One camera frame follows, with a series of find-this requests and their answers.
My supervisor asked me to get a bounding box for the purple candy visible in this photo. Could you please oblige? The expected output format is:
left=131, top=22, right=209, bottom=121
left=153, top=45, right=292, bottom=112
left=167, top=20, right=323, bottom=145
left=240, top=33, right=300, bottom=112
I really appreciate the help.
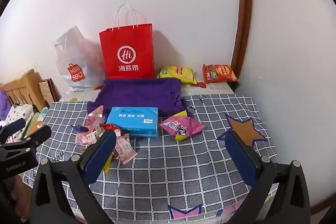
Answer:
left=70, top=124, right=90, bottom=133

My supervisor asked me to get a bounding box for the grey checkered blanket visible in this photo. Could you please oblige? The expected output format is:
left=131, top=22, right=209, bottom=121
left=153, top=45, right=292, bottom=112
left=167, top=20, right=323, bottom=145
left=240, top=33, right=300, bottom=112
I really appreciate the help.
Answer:
left=22, top=94, right=280, bottom=224

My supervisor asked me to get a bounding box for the purple plush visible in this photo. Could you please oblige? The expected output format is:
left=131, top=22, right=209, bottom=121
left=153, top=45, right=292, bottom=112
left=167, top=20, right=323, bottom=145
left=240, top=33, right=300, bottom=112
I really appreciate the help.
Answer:
left=0, top=90, right=12, bottom=119

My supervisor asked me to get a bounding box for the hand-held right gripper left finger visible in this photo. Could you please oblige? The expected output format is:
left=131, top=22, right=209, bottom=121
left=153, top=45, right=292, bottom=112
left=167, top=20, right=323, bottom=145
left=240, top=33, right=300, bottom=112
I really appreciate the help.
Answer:
left=30, top=130, right=117, bottom=224

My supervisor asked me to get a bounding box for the blue tissue pack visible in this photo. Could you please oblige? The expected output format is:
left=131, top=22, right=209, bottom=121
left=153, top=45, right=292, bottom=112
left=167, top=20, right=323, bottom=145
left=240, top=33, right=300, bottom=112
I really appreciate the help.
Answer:
left=106, top=107, right=159, bottom=138

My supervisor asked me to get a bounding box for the yellow chips bag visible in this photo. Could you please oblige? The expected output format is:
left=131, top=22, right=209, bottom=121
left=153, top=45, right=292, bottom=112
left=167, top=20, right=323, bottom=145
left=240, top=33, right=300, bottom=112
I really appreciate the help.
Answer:
left=157, top=66, right=197, bottom=84

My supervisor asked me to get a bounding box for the green white bottle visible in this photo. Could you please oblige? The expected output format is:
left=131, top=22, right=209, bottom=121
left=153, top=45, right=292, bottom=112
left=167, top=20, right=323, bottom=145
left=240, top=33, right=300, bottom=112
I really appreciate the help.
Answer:
left=26, top=107, right=49, bottom=135

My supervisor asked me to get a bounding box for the pile of small snack packets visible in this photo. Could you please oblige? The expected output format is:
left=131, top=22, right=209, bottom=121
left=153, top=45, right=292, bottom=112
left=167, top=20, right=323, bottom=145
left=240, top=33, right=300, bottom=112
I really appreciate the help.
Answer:
left=75, top=105, right=138, bottom=165

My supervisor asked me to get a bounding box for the white plastic bag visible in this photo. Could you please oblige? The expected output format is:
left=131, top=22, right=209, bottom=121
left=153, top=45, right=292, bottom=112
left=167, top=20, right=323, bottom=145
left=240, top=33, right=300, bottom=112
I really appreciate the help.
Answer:
left=54, top=26, right=105, bottom=92

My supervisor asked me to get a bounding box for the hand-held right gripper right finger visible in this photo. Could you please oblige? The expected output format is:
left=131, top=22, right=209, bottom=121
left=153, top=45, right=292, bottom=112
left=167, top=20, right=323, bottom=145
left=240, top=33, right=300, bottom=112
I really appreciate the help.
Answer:
left=224, top=131, right=311, bottom=224

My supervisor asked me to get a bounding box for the wooden door frame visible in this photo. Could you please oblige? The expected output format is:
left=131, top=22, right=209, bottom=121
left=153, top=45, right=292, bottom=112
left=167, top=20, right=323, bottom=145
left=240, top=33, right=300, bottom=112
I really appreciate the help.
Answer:
left=230, top=0, right=254, bottom=83

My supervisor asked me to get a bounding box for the red snack packet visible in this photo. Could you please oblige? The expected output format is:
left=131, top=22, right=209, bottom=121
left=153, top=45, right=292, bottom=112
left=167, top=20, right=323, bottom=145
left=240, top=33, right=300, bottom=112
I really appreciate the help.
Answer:
left=101, top=123, right=124, bottom=136

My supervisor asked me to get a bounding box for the orange chips bag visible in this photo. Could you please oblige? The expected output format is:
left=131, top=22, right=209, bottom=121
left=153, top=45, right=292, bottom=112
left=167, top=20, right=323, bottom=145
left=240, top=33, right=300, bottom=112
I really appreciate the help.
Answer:
left=202, top=64, right=239, bottom=83

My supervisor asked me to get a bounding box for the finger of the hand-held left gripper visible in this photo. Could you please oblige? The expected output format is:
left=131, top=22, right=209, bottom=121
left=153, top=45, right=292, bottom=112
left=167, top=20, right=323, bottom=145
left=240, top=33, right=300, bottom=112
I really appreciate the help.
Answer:
left=0, top=125, right=52, bottom=153
left=0, top=118, right=27, bottom=141

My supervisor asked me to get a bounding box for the large pink snack packet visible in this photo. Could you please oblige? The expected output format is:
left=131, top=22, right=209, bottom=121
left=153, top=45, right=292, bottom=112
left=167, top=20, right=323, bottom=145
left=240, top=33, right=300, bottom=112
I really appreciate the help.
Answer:
left=159, top=111, right=206, bottom=141

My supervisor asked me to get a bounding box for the red paper bag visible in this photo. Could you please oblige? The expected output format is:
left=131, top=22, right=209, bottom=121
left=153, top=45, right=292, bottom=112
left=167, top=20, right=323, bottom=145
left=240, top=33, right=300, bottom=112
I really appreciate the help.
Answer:
left=99, top=3, right=155, bottom=80

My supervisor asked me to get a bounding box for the person's left hand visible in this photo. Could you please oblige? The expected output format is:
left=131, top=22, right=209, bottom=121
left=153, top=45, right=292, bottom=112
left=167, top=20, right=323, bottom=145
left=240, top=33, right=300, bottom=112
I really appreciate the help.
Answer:
left=9, top=177, right=33, bottom=214

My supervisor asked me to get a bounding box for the wooden headboard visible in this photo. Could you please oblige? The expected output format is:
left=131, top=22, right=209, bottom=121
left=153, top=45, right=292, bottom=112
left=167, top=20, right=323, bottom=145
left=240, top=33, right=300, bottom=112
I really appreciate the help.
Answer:
left=0, top=69, right=46, bottom=113

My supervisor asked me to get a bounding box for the white floral cloth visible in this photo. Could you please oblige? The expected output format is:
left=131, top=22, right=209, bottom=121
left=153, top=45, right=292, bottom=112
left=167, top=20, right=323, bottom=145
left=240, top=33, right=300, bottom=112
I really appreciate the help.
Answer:
left=5, top=105, right=34, bottom=131

